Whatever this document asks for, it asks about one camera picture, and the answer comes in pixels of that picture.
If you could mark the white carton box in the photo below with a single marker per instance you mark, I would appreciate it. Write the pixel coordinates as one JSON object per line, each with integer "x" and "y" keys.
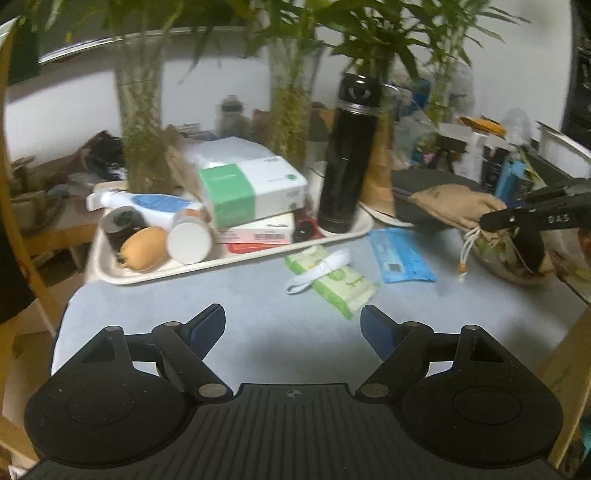
{"x": 461, "y": 147}

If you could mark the blue packet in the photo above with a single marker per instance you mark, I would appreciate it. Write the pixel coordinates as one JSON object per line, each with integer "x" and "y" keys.
{"x": 399, "y": 254}

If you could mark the bamboo in small glass vase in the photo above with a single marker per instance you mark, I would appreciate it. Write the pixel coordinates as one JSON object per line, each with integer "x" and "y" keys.
{"x": 441, "y": 97}

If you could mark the blue box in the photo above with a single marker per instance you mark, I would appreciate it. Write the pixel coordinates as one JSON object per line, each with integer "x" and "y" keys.
{"x": 508, "y": 180}

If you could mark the green wet wipes pack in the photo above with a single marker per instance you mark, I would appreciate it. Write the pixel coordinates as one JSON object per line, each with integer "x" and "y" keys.
{"x": 341, "y": 286}

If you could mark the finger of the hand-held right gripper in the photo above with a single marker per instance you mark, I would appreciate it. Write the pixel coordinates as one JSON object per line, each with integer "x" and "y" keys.
{"x": 563, "y": 190}
{"x": 545, "y": 218}

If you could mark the grey zip case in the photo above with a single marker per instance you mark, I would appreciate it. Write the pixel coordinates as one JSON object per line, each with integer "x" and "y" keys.
{"x": 415, "y": 177}

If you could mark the bamboo in flared glass vase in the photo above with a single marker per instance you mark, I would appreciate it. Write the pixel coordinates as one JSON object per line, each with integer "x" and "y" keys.
{"x": 288, "y": 124}

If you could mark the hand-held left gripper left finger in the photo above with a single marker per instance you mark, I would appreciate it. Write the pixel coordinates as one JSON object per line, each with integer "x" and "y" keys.
{"x": 205, "y": 330}

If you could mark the beige tray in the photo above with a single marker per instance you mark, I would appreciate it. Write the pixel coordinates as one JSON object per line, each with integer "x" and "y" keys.
{"x": 106, "y": 267}

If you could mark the white lidded jar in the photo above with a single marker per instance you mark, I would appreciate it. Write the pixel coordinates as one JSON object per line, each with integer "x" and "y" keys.
{"x": 189, "y": 242}

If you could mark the black cloth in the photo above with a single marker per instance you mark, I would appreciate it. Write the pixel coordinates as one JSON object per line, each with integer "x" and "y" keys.
{"x": 11, "y": 277}

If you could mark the white plastic bag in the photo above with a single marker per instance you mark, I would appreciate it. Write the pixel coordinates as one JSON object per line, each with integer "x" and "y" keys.
{"x": 231, "y": 152}

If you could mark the red flat packet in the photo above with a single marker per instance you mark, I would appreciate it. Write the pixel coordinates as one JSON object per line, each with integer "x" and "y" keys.
{"x": 249, "y": 248}

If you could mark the black thermos bottle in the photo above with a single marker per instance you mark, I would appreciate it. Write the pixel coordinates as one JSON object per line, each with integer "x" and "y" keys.
{"x": 346, "y": 161}

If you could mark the white blue spray bottle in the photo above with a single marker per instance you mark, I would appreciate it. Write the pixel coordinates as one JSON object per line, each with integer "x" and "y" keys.
{"x": 147, "y": 203}

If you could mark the cardboard box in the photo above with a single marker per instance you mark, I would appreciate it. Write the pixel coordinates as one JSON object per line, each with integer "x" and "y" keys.
{"x": 565, "y": 369}

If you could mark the black round container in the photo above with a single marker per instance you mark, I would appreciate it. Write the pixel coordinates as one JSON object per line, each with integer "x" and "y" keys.
{"x": 120, "y": 224}

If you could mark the tan egg-shaped sponge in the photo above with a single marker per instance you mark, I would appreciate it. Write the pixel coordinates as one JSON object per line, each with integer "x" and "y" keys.
{"x": 145, "y": 249}

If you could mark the yellow orange pouch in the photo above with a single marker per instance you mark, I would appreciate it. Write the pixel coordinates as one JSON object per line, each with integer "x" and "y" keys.
{"x": 482, "y": 124}

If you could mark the tall bamboo in glass vase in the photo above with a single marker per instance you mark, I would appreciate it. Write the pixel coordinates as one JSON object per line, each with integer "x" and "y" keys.
{"x": 138, "y": 138}

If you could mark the small black object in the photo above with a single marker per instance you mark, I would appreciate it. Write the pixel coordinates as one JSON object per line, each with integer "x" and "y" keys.
{"x": 305, "y": 228}

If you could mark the green white tissue box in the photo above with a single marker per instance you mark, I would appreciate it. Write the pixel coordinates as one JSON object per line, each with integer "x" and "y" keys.
{"x": 249, "y": 189}

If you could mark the pink white flat box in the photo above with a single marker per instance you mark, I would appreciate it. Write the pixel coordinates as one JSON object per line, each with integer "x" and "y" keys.
{"x": 263, "y": 228}

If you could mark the wooden side table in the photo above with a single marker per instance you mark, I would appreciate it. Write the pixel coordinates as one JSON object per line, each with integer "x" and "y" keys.
{"x": 46, "y": 235}

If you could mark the white plastic tub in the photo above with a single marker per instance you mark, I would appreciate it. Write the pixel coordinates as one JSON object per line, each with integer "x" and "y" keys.
{"x": 563, "y": 152}

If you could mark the wooden chair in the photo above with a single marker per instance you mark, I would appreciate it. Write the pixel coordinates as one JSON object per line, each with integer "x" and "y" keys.
{"x": 27, "y": 258}

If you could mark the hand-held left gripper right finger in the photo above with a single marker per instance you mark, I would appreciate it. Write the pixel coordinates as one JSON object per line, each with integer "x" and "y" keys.
{"x": 376, "y": 330}

